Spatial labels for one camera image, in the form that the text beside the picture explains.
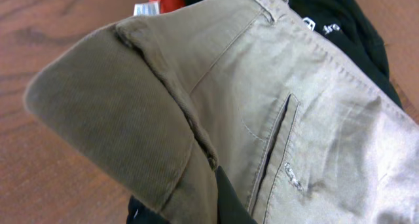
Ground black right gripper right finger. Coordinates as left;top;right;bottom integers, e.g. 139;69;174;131
215;166;257;224

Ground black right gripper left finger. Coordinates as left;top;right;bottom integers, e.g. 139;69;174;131
126;196;169;224

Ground khaki shorts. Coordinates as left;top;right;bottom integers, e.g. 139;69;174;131
25;0;418;223

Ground black garment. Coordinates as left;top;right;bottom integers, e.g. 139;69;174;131
175;0;403;109

